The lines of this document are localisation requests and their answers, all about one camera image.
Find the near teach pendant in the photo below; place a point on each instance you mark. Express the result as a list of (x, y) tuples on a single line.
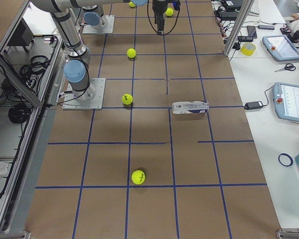
[(286, 101)]

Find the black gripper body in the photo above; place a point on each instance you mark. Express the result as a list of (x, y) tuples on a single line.
[(158, 6)]

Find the aluminium side frame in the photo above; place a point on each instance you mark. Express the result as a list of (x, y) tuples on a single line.
[(19, 104)]

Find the white blue tennis ball can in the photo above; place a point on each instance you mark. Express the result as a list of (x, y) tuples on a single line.
[(190, 107)]

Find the black smartphone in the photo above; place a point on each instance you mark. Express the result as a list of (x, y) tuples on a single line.
[(251, 30)]

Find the aluminium frame post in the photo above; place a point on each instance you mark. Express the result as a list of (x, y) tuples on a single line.
[(244, 11)]

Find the far teach pendant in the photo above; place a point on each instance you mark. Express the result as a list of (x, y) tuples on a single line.
[(280, 47)]

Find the black power adapter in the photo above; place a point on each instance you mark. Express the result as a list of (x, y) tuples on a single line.
[(253, 105)]

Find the near yellow tennis ball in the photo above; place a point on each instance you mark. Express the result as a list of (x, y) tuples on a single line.
[(138, 177)]

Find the black handled scissors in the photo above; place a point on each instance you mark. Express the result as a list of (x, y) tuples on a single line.
[(287, 67)]

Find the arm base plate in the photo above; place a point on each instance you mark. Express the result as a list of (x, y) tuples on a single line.
[(95, 24), (91, 99)]

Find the far corner yellow tennis ball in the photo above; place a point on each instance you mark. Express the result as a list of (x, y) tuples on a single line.
[(131, 4)]

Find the teach pendant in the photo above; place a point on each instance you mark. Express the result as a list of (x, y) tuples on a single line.
[(280, 47), (286, 101)]

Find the yellow tennis ball by base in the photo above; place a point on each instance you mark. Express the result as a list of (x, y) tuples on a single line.
[(127, 99)]

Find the yellow tape roll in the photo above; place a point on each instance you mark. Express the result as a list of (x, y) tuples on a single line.
[(248, 49)]

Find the middle yellow tennis ball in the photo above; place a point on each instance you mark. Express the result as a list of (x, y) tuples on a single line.
[(131, 53)]

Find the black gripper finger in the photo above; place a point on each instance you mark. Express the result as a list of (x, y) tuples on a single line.
[(160, 24)]

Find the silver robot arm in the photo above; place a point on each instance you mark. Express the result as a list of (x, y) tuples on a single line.
[(98, 10), (76, 69)]

